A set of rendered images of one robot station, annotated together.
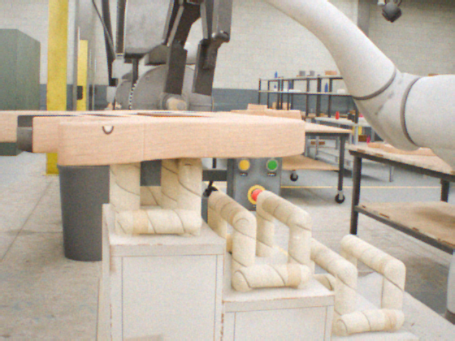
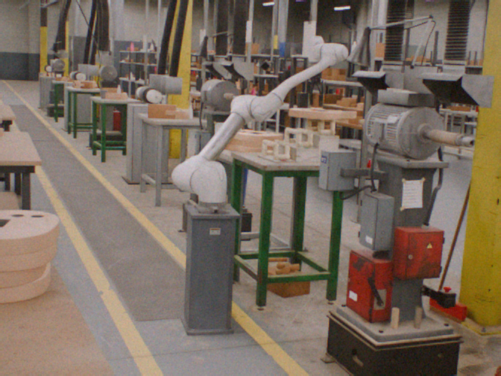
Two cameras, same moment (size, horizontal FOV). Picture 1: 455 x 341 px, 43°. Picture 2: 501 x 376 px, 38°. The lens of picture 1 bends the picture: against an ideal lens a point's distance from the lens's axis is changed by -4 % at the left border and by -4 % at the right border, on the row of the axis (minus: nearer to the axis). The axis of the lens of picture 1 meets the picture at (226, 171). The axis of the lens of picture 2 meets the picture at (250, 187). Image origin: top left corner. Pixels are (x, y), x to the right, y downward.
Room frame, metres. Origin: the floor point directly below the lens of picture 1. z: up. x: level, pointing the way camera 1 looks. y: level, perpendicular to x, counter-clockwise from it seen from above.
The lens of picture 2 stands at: (5.47, -1.19, 1.55)
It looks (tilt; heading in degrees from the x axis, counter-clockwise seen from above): 10 degrees down; 170
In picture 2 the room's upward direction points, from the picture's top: 3 degrees clockwise
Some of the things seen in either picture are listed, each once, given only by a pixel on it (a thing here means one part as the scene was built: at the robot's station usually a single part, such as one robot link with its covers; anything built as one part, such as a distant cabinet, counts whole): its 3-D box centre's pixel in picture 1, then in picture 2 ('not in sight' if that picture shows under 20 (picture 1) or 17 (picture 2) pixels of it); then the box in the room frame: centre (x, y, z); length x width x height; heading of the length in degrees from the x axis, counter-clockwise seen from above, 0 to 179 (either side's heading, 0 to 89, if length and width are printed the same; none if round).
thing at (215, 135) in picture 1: (156, 131); (320, 113); (0.86, 0.10, 1.23); 0.40 x 0.35 x 0.04; 129
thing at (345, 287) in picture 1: (344, 303); not in sight; (0.85, -0.18, 0.99); 0.03 x 0.03 x 0.09
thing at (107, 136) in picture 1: (104, 142); not in sight; (0.64, 0.13, 1.24); 0.03 x 0.02 x 0.04; 129
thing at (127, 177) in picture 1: (127, 199); not in sight; (0.78, 0.13, 1.15); 0.03 x 0.03 x 0.09
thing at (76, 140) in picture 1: (94, 141); not in sight; (0.66, 0.15, 1.23); 0.10 x 0.07 x 0.04; 129
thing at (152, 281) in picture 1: (154, 276); (318, 146); (0.87, 0.10, 1.02); 0.27 x 0.15 x 0.17; 15
